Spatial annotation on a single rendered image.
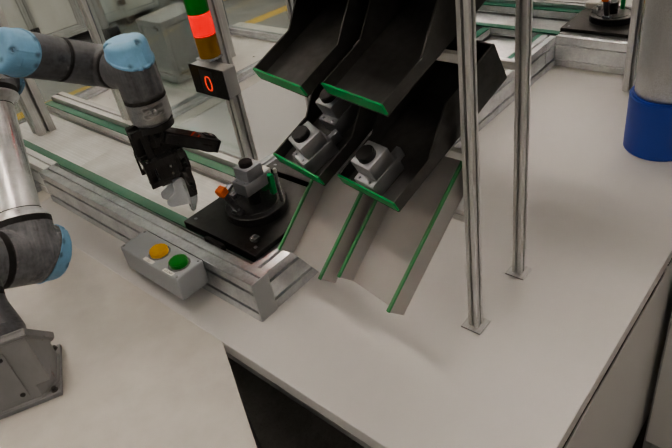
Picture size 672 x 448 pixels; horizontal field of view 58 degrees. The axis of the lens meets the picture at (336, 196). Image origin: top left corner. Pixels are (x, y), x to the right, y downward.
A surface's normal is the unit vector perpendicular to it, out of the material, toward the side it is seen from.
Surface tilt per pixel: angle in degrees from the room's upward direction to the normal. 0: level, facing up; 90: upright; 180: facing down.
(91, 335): 0
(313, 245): 45
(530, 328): 0
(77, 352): 0
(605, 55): 90
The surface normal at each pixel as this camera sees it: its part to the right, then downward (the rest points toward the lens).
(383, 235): -0.65, -0.26
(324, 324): -0.15, -0.82
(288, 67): -0.46, -0.55
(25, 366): 0.37, 0.48
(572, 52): -0.64, 0.51
